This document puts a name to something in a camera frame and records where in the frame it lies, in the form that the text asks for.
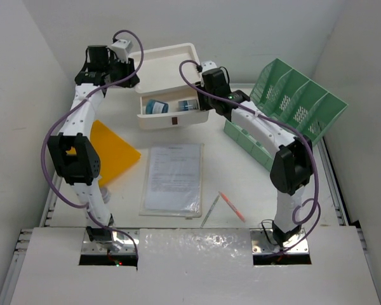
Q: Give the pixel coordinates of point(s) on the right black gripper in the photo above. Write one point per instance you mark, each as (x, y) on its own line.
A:
(204, 104)

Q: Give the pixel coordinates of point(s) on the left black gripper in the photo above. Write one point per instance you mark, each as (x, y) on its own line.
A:
(128, 67)

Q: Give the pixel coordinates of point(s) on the blue-white round tin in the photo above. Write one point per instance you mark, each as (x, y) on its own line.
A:
(156, 107)
(188, 105)

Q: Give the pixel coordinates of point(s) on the white drawer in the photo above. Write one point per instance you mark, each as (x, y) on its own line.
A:
(174, 117)

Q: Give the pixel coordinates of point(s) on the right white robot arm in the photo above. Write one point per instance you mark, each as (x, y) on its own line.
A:
(291, 167)

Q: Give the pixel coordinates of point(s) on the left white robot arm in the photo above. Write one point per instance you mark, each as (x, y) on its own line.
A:
(73, 155)

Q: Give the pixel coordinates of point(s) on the green file organizer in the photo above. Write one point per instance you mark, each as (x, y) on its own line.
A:
(285, 94)

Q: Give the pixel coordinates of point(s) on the yellow plastic folder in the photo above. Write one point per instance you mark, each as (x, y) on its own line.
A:
(116, 155)

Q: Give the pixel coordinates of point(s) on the clear document sleeve with papers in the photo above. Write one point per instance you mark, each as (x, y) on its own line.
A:
(173, 181)

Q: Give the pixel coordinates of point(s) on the green-grey pen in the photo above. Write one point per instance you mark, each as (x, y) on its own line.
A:
(209, 211)

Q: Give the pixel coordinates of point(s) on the orange pen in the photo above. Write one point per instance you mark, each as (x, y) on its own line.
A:
(231, 205)

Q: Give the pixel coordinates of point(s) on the white foam board cover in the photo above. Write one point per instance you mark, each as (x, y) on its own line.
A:
(193, 266)

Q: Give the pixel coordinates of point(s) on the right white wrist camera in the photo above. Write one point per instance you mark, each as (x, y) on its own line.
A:
(208, 65)

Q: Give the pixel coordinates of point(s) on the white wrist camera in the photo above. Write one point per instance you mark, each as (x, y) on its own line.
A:
(122, 48)
(208, 65)

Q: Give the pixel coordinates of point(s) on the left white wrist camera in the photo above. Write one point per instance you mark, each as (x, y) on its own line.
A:
(122, 48)

